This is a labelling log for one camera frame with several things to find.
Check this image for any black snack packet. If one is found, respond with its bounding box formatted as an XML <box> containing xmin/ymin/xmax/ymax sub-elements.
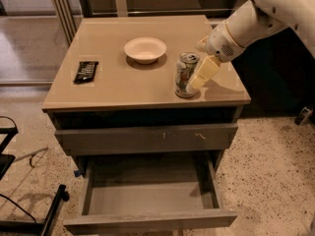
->
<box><xmin>73</xmin><ymin>61</ymin><xmax>98</xmax><ymax>84</ymax></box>

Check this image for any black chair frame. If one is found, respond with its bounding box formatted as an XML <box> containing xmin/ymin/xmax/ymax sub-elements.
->
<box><xmin>0</xmin><ymin>117</ymin><xmax>71</xmax><ymax>222</ymax></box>

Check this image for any grey top drawer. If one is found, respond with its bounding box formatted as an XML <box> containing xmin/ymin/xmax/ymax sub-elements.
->
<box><xmin>55</xmin><ymin>123</ymin><xmax>237</xmax><ymax>156</ymax></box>

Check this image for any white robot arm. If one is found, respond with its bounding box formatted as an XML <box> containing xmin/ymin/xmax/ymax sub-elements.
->
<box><xmin>186</xmin><ymin>0</ymin><xmax>315</xmax><ymax>94</ymax></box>

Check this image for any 7up soda can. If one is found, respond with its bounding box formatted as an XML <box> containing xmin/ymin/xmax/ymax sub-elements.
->
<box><xmin>174</xmin><ymin>52</ymin><xmax>200</xmax><ymax>98</ymax></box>

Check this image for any grey drawer cabinet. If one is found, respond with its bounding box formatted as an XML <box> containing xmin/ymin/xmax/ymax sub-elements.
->
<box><xmin>41</xmin><ymin>15</ymin><xmax>252</xmax><ymax>236</ymax></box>

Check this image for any open grey middle drawer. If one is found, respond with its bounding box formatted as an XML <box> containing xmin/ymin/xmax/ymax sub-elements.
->
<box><xmin>64</xmin><ymin>152</ymin><xmax>237</xmax><ymax>235</ymax></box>

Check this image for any small grey floor object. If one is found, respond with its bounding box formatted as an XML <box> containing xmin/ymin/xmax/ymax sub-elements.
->
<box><xmin>294</xmin><ymin>104</ymin><xmax>314</xmax><ymax>126</ymax></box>

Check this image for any white paper bowl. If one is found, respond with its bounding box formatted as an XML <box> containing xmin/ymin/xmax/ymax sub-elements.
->
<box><xmin>124</xmin><ymin>37</ymin><xmax>166</xmax><ymax>64</ymax></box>

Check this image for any metal window railing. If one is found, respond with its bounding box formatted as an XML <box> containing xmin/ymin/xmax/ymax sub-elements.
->
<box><xmin>52</xmin><ymin>0</ymin><xmax>246</xmax><ymax>42</ymax></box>

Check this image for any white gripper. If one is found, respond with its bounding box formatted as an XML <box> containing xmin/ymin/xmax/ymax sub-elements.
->
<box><xmin>186</xmin><ymin>21</ymin><xmax>245</xmax><ymax>93</ymax></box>

